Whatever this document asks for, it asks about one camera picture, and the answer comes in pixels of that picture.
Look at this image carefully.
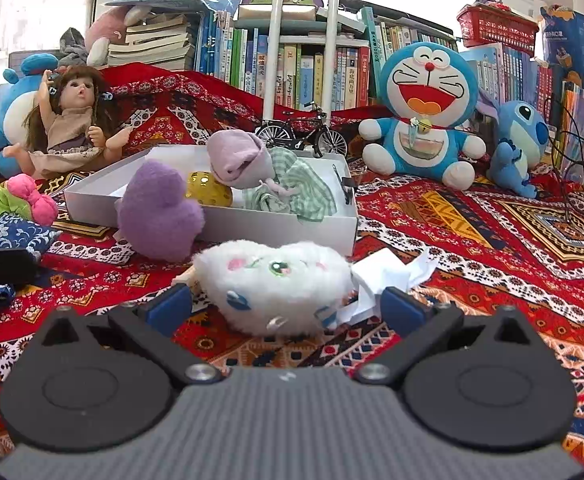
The blue floral cloth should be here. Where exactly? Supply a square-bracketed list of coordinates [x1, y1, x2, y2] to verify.
[0, 212, 61, 309]

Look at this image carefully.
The white paper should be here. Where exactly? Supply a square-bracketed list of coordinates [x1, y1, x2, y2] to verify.
[337, 248, 439, 325]

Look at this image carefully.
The green pink scrunchie bow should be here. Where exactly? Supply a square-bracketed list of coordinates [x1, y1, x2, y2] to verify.
[0, 174, 58, 226]

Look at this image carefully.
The purple plush monster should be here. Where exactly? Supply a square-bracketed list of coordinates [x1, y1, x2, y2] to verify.
[116, 159, 204, 262]

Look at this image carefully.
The white fluffy plush cat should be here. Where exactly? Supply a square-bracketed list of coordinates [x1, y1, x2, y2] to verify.
[192, 240, 355, 337]

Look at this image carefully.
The green checkered cloth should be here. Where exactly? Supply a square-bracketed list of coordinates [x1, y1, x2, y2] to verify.
[243, 148, 337, 222]

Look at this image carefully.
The lilac knit sock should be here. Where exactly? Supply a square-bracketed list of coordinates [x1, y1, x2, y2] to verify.
[206, 130, 275, 190]

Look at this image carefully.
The white cardboard box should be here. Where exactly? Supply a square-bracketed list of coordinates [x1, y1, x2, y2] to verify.
[64, 144, 358, 257]

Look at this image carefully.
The red patterned blanket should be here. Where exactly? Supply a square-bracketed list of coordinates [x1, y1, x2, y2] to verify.
[0, 62, 584, 466]

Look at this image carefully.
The brown haired baby doll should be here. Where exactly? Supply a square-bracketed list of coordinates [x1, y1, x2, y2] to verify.
[1, 66, 132, 179]

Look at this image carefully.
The blue white whale plush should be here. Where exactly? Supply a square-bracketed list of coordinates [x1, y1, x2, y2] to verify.
[0, 53, 58, 179]

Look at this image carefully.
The black miniature bicycle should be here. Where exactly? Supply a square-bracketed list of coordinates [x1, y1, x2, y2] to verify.
[255, 101, 348, 158]

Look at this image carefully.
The Stitch plush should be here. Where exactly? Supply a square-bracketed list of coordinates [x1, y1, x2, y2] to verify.
[477, 90, 549, 198]

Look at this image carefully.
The Doraemon plush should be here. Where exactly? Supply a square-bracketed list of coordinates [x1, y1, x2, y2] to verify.
[358, 42, 486, 191]

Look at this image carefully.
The grey cloth bundle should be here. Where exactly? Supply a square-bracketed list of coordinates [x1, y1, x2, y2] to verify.
[59, 27, 88, 66]

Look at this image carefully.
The pink bunny plush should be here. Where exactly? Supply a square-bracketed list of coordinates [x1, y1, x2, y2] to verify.
[85, 6, 150, 67]

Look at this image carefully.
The row of upright books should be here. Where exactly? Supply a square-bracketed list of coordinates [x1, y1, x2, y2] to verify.
[196, 4, 584, 183]

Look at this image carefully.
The stack of grey books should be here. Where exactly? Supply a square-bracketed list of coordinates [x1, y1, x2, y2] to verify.
[106, 13, 196, 72]

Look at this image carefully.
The red plastic basket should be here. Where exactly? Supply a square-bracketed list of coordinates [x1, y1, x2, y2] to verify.
[456, 1, 539, 56]

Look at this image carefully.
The blue cardboard box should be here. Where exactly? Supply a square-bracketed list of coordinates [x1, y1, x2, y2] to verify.
[540, 4, 584, 89]

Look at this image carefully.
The black cable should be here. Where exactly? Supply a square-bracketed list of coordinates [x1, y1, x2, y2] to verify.
[543, 94, 584, 226]

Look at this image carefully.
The white pipe frame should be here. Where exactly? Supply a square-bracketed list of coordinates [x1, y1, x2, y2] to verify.
[261, 0, 339, 120]

